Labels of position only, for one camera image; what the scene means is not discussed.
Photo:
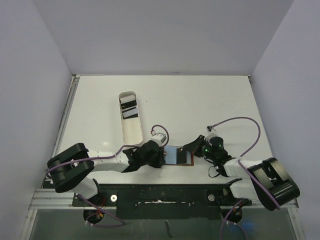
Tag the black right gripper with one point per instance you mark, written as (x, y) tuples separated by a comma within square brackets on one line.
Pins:
[(200, 146)]

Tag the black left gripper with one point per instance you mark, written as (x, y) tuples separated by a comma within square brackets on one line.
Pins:
[(160, 160)]

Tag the brown leather card holder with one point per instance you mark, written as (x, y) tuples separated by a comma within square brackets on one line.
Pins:
[(170, 153)]

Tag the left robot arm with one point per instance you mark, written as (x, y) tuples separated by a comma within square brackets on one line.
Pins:
[(69, 170)]

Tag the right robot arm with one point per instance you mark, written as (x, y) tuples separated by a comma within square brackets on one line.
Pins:
[(266, 181)]

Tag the grey card in tray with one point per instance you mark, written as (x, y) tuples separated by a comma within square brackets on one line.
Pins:
[(130, 113)]

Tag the black card upper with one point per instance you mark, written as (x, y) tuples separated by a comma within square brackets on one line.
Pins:
[(129, 104)]

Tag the white card stack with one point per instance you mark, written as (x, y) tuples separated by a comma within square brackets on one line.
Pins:
[(127, 98)]

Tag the white oblong tray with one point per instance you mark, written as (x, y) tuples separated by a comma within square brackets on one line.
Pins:
[(132, 133)]

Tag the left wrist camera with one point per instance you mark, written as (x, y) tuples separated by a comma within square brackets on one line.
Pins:
[(159, 138)]

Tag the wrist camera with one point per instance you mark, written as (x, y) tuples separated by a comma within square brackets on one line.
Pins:
[(159, 138), (211, 132)]

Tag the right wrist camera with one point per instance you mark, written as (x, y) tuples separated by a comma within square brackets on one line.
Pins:
[(211, 132)]

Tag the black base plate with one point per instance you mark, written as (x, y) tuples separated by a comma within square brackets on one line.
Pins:
[(166, 201)]

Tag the aluminium rail frame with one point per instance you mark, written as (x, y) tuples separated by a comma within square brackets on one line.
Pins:
[(47, 198)]

